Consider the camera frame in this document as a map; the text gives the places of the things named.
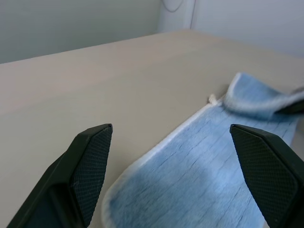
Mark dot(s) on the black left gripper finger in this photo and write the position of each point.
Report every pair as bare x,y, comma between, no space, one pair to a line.
78,175
270,171
293,107

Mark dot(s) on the blue towel with white trim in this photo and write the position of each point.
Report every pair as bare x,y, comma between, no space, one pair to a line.
190,171

